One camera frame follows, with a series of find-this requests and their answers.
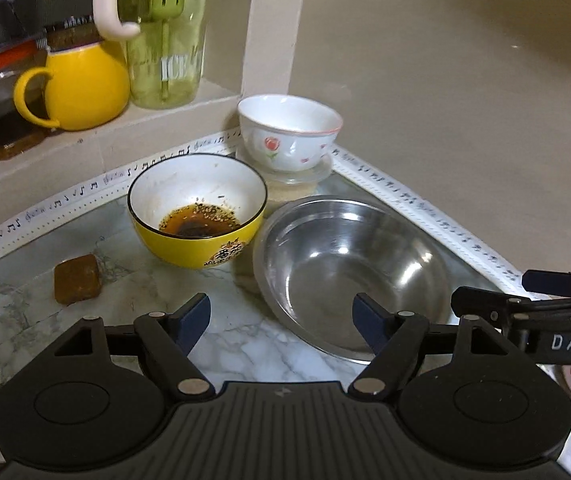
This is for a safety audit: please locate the yellow mug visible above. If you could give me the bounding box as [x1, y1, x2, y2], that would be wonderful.
[13, 40, 131, 132]

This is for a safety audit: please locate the dark jar with red lid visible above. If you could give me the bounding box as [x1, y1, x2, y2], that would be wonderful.
[0, 42, 51, 161]

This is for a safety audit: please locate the brown block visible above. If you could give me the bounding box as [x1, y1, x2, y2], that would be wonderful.
[54, 254, 103, 306]

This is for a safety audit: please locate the white floral bowl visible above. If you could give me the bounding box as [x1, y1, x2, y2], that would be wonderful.
[237, 94, 343, 173]

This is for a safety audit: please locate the round clear lidded container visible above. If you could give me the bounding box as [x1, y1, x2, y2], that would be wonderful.
[235, 147, 333, 206]

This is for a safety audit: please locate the white music note trim strip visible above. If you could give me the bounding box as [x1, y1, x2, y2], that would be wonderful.
[0, 127, 523, 286]

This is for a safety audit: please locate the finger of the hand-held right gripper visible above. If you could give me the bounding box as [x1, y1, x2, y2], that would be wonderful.
[450, 286, 526, 333]
[522, 269, 571, 297]

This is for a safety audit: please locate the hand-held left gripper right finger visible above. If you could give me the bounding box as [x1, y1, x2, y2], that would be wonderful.
[347, 292, 511, 403]

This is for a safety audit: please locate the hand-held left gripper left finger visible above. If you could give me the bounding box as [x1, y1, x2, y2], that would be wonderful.
[54, 293, 217, 403]

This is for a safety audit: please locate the yellow ceramic bowl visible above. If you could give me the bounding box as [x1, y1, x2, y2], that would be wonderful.
[126, 152, 268, 270]

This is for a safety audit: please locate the stainless steel bowl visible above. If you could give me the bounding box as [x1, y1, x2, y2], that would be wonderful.
[252, 195, 453, 363]

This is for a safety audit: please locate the jar of brown spice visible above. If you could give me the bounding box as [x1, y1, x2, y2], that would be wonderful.
[44, 15, 106, 55]

